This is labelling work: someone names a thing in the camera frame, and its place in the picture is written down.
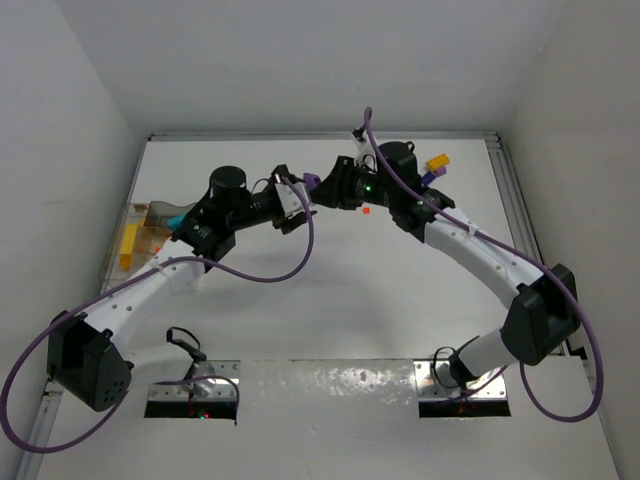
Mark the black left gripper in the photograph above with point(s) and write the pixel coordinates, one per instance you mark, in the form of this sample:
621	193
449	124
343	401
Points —
293	220

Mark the yellow long lego plate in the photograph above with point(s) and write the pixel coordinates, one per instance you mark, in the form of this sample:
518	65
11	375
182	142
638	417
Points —
128	241

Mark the purple flat lego plate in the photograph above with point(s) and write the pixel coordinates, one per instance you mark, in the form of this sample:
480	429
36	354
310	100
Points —
431	175

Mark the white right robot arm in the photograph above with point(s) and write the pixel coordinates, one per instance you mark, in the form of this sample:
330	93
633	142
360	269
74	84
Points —
539	316

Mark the yellow lego brick far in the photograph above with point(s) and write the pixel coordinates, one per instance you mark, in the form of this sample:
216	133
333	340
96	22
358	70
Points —
437	163

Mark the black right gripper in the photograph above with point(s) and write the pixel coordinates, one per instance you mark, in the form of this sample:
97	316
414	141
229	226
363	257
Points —
338	182

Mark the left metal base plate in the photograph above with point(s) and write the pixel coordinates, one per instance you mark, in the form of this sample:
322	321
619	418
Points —
215	381

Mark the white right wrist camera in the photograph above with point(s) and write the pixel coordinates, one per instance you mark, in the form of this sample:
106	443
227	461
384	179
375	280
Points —
364	149

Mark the clear container far left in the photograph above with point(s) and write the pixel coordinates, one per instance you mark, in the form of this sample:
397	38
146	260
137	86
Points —
111	274

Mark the teal 2x4 lego brick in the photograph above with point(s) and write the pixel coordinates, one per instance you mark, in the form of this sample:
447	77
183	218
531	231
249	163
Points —
175	222

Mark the purple teal lego stack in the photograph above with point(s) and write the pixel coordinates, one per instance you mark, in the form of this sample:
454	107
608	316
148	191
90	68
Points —
312	180

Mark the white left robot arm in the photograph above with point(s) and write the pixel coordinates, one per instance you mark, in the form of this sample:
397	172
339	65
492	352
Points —
89	354

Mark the smoky grey transparent container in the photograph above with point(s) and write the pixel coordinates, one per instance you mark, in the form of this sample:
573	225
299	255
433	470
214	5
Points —
159	212

